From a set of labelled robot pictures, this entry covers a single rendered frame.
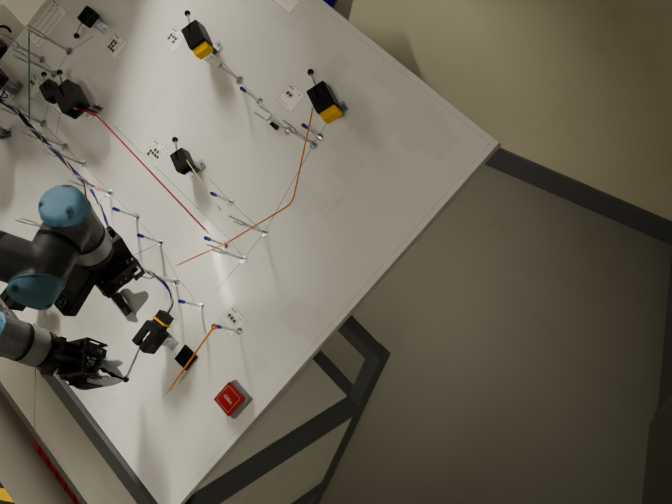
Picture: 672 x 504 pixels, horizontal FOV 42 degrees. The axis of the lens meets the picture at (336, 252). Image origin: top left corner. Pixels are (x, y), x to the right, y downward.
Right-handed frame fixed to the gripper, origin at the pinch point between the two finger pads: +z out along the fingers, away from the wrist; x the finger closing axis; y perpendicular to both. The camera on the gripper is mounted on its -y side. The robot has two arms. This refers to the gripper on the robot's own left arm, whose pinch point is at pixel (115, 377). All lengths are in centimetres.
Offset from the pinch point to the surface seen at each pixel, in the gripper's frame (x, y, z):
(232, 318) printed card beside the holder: 12.9, 21.8, 10.6
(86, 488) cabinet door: -15, -44, 31
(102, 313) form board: 16.9, -10.4, 1.4
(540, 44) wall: 212, 15, 195
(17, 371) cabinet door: 13, -59, 13
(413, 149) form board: 43, 64, 14
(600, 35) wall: 209, 41, 201
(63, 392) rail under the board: 0.5, -22.2, 3.4
